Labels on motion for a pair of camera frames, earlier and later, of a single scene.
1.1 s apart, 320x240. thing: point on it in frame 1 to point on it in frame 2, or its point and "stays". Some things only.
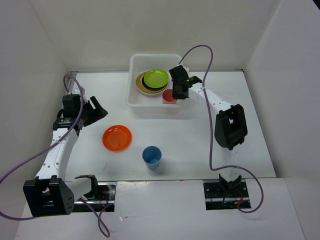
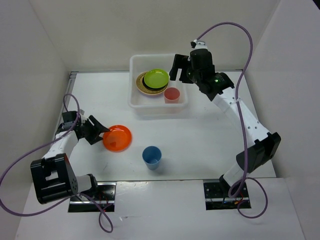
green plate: (156, 78) stays
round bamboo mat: (141, 88) stays
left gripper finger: (97, 107) to (101, 128)
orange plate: (117, 138) stays
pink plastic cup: (167, 97) stays
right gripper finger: (177, 92) to (180, 61)
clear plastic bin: (141, 103) stays
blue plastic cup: (152, 155) stays
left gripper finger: (95, 117) to (93, 138)
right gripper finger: (185, 93) to (184, 77)
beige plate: (140, 86) stays
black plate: (156, 89) stays
